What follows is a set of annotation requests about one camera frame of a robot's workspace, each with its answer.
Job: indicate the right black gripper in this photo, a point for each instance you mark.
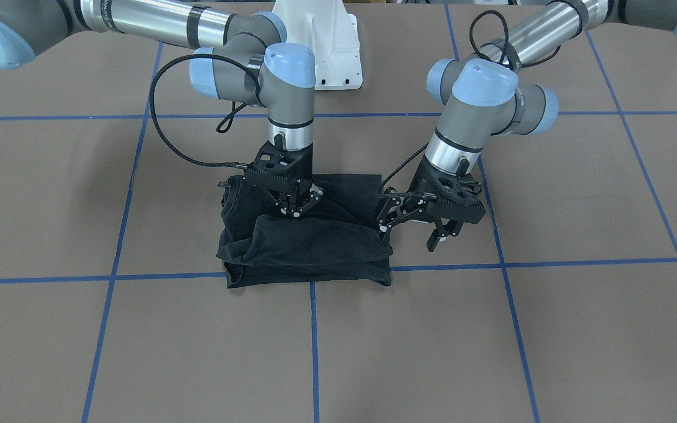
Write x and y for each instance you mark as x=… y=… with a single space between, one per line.
x=305 y=168

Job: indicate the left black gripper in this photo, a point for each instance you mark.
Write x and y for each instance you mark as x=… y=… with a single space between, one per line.
x=419 y=180

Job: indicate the black printed t-shirt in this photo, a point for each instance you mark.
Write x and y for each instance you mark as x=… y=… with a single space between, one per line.
x=336 y=240

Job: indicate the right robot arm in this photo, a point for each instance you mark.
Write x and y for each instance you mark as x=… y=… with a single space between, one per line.
x=245 y=60

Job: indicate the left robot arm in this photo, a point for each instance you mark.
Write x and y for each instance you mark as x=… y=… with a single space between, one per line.
x=482 y=98

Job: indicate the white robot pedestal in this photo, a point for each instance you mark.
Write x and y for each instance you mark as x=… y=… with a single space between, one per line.
x=332 y=34

